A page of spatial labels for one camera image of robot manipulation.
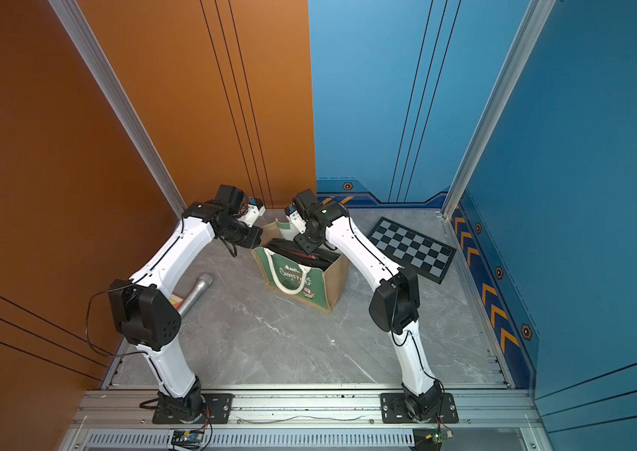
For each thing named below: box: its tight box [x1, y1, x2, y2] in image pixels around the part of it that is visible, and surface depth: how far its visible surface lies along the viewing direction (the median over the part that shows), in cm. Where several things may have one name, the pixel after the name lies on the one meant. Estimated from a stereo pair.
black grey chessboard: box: [367, 216, 457, 285], surface depth 107 cm
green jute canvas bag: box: [250, 217, 351, 315], surface depth 85 cm
